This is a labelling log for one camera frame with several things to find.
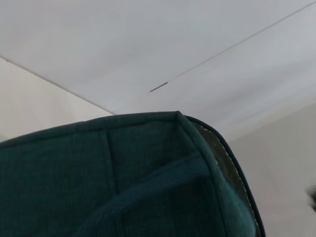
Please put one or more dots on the dark teal insulated lunch bag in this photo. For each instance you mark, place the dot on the dark teal insulated lunch bag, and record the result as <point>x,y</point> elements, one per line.
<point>123,185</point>

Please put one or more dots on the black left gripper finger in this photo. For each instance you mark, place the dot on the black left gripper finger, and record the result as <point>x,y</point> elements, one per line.
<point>312,200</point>

